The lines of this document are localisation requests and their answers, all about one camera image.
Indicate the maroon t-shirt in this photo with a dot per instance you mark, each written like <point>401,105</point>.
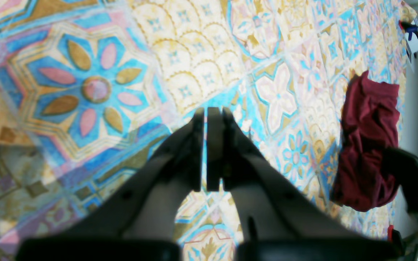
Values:
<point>369,126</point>

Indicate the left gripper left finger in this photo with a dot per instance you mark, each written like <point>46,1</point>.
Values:
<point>136,222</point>

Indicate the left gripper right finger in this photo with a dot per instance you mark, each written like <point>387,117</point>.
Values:
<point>278,223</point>

